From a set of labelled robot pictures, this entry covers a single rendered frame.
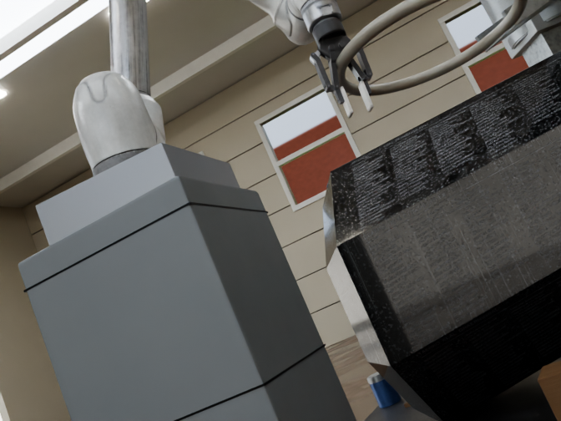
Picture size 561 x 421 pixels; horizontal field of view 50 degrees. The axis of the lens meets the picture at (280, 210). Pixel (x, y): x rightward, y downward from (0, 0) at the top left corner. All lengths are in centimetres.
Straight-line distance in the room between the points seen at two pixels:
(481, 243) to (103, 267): 95
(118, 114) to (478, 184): 92
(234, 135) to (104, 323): 782
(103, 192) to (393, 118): 724
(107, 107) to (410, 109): 711
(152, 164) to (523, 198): 95
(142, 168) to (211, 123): 793
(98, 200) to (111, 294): 19
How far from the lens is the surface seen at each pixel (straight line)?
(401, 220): 166
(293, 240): 847
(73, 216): 127
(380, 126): 831
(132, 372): 117
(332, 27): 148
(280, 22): 168
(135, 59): 166
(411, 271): 166
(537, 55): 287
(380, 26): 136
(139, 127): 136
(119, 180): 121
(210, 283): 107
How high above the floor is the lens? 47
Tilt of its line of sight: 10 degrees up
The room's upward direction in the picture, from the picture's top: 24 degrees counter-clockwise
